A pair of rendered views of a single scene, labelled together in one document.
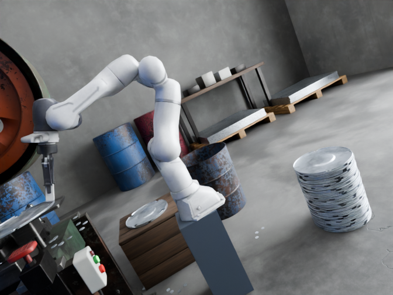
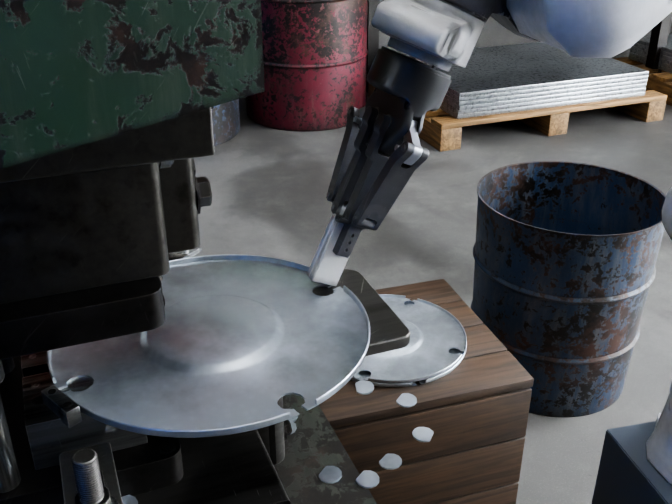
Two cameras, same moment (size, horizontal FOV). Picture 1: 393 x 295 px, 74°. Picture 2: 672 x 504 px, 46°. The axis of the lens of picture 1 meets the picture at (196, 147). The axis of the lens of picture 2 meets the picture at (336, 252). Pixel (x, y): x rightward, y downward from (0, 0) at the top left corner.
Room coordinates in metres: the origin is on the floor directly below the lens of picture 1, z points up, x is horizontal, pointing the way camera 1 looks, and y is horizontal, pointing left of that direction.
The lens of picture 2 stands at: (0.38, 0.71, 1.18)
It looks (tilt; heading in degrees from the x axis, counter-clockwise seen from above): 27 degrees down; 353
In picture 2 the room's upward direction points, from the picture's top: straight up
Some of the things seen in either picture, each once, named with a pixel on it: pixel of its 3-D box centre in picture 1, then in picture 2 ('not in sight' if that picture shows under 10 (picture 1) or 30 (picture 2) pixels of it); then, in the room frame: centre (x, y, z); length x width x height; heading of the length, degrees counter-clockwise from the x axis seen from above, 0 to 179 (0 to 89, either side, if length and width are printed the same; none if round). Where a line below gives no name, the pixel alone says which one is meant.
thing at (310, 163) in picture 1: (321, 159); not in sight; (1.27, -0.57, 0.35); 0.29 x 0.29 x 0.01
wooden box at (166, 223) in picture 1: (159, 236); (386, 414); (1.61, 0.47, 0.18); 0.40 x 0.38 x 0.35; 101
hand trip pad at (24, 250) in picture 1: (28, 260); not in sight; (0.71, 0.57, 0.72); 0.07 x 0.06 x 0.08; 105
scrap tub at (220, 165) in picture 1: (212, 181); (557, 286); (1.95, 0.00, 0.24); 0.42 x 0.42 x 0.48
